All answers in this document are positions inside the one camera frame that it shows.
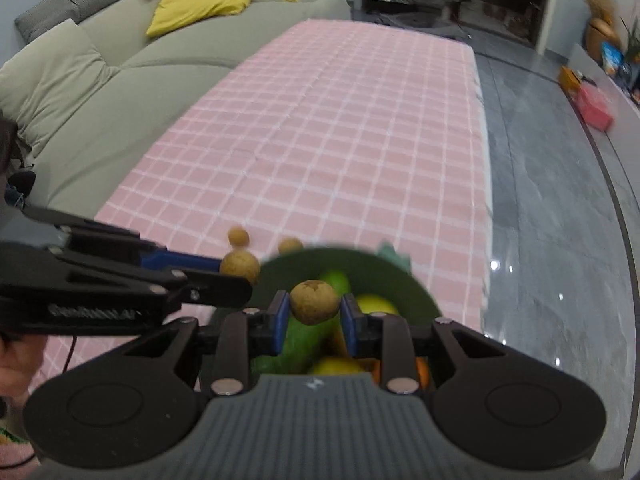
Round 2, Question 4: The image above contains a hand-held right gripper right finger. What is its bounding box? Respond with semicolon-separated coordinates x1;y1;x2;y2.
340;294;508;396

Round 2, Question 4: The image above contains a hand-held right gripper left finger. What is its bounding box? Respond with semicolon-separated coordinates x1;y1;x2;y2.
117;290;292;396

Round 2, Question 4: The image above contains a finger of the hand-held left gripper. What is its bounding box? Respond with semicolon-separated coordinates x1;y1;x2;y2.
22;205;224;274
149;269;253;311

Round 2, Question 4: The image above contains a brown longan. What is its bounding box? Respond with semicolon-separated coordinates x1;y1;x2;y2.
220;251;261;286
290;280;341;326

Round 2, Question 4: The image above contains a large yellow pear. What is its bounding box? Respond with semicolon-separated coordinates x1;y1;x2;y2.
355;294;401;317

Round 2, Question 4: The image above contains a yellow lemon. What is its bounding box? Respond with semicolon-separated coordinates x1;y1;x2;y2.
307;356;368;376

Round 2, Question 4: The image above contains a green colander basket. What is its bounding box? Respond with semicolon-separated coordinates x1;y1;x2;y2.
210;242;441;391

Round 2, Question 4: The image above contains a person's left hand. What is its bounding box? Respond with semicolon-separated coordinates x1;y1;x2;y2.
0;337;47;403

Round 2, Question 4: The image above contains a beige sofa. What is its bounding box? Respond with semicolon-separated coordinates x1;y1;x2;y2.
0;0;353;221

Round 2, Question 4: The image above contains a pink checked tablecloth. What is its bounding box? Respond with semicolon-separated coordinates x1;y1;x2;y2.
27;17;493;396

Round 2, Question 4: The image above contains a beige sofa cushion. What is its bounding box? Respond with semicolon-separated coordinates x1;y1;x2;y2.
0;19;118;161

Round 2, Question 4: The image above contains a yellow cushion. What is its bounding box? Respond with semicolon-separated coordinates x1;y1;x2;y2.
146;0;256;37

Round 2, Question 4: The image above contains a grey cushion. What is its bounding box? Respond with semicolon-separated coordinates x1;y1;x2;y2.
14;0;131;43

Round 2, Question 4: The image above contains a pink box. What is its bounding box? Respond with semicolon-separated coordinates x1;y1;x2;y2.
577;82;615;131

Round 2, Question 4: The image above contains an orange bag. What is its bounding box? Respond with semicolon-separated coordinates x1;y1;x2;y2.
557;65;583;96

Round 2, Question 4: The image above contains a white low bench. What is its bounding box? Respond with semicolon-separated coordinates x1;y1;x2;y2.
570;42;640;126

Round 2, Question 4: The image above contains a blue packet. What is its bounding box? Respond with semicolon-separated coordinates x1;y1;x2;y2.
600;41;625;78

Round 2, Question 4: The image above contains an orange vase with dried grass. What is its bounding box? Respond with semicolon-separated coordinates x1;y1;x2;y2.
584;0;621;61

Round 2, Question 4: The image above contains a green potted plant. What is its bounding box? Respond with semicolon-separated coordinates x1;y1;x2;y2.
620;17;640;63

